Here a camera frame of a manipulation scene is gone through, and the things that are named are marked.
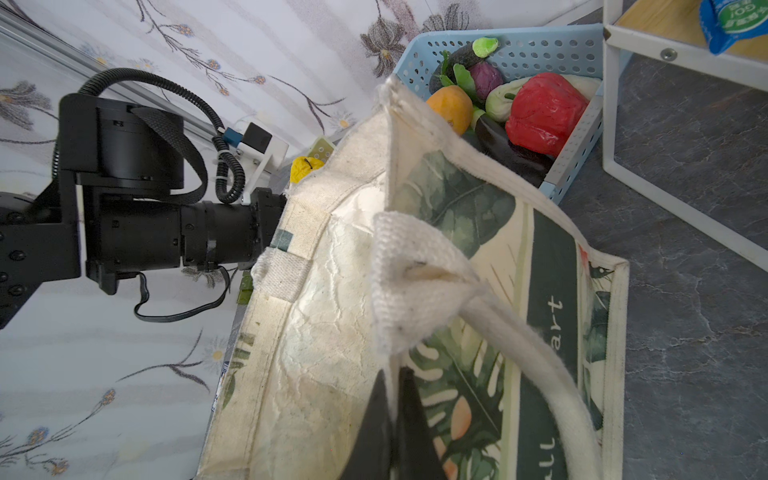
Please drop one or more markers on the floral canvas tote bag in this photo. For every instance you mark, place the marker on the floral canvas tote bag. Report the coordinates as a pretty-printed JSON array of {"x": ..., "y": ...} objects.
[{"x": 411, "y": 249}]

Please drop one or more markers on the orange toy tangerine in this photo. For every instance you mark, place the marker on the orange toy tangerine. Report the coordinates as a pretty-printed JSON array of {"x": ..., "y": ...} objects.
[{"x": 453, "y": 105}]

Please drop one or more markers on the blue plastic vegetable basket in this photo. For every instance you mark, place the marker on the blue plastic vegetable basket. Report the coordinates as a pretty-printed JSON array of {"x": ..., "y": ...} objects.
[{"x": 439, "y": 59}]

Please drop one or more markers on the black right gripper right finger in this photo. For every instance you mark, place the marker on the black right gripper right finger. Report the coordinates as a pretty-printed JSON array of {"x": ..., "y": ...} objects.
[{"x": 415, "y": 454}]

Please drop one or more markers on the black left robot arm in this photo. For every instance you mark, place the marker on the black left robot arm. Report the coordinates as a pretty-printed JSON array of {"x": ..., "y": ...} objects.
[{"x": 131, "y": 193}]

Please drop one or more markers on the white green toy radish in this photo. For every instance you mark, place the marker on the white green toy radish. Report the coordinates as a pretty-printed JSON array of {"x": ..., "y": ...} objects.
[{"x": 499, "y": 101}]

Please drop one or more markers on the red toy bell pepper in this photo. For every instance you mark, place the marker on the red toy bell pepper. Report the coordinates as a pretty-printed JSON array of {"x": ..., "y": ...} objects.
[{"x": 544, "y": 114}]

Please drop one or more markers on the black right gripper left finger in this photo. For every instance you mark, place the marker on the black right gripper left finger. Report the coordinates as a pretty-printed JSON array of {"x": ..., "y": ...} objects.
[{"x": 371, "y": 454}]

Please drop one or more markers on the blue M&M candy bag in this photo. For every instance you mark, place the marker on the blue M&M candy bag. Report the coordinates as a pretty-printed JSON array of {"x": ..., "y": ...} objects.
[{"x": 724, "y": 22}]

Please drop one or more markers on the dark toy eggplant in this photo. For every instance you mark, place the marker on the dark toy eggplant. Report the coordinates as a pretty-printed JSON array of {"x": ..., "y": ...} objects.
[{"x": 494, "y": 143}]

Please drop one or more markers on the yellow toy bell pepper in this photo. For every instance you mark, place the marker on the yellow toy bell pepper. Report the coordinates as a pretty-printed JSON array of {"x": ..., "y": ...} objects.
[{"x": 302, "y": 166}]

